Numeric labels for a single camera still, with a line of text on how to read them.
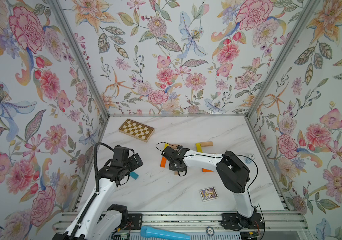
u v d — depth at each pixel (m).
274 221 0.76
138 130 1.07
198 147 1.01
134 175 0.89
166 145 0.86
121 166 0.60
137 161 0.73
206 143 1.04
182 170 0.83
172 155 0.73
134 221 0.73
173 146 0.87
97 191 0.47
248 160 0.93
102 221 0.56
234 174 0.51
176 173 0.81
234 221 0.74
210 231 0.72
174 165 0.68
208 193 0.82
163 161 0.93
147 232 0.68
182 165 0.68
